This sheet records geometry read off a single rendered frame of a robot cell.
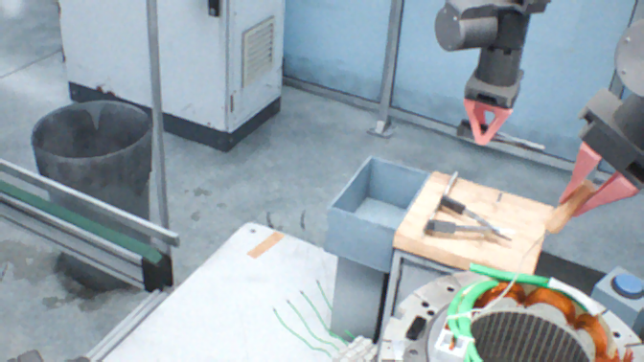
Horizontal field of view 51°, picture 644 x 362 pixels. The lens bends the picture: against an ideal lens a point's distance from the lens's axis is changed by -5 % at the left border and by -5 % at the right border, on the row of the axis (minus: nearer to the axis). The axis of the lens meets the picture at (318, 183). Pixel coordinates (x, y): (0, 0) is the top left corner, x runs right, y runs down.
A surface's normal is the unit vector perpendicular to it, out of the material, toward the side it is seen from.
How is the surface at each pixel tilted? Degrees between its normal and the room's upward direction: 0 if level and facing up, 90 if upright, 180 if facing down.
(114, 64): 90
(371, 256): 90
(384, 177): 90
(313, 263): 0
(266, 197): 0
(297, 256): 0
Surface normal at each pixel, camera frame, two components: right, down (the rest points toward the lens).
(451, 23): -0.90, 0.20
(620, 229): 0.07, -0.83
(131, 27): -0.46, 0.48
